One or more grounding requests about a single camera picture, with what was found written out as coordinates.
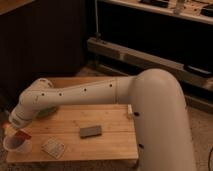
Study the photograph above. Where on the small white block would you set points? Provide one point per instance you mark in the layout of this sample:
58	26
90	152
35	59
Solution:
130	111

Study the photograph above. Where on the red pepper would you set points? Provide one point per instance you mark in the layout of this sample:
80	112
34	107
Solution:
22	135

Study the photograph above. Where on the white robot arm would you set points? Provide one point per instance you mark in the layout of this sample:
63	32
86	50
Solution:
156	97

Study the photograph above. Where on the vertical metal pole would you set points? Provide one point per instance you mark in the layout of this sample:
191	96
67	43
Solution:
97	20

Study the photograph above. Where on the white ceramic cup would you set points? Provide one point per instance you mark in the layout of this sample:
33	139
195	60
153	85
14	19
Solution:
18	145

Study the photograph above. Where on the grey rectangular sponge block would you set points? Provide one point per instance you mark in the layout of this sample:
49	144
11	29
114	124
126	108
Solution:
90	131

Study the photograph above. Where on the black device on shelf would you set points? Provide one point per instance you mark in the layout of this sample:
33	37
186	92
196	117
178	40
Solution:
197	71

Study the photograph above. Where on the clear plastic packet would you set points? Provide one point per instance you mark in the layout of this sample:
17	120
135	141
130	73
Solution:
53	147

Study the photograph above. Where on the wooden shelf beam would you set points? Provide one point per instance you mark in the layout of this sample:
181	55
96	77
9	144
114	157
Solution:
146	61

